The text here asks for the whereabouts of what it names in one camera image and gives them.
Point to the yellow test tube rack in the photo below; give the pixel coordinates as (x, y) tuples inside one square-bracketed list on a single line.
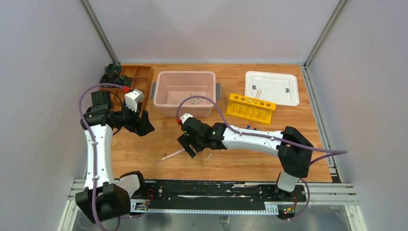
[(250, 109)]

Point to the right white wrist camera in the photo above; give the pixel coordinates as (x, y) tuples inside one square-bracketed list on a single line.
[(183, 118)]

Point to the pink plastic bin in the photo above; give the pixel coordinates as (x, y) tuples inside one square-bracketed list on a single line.
[(172, 87)]

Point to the clay pipe triangle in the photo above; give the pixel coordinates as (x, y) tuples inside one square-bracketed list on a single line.
[(195, 100)]

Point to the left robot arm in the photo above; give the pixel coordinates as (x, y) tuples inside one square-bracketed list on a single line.
[(103, 198)]

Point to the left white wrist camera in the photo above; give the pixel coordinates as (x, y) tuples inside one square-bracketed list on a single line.
[(132, 100)]

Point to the wooden compartment tray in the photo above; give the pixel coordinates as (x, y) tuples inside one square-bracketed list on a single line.
[(142, 77)]

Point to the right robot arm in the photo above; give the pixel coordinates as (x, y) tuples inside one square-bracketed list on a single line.
[(292, 149)]

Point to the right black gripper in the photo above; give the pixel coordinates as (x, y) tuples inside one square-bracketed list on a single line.
[(185, 140)]

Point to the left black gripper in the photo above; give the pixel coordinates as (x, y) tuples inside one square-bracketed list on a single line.
[(137, 120)]

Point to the clear glass test tube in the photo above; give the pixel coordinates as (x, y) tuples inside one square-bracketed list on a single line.
[(258, 93)]

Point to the white plastic lid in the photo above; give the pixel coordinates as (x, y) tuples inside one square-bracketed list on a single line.
[(278, 88)]

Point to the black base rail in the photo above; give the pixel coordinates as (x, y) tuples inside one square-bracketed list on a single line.
[(215, 195)]

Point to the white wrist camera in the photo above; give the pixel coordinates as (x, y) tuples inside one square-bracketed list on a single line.
[(183, 118), (132, 100)]

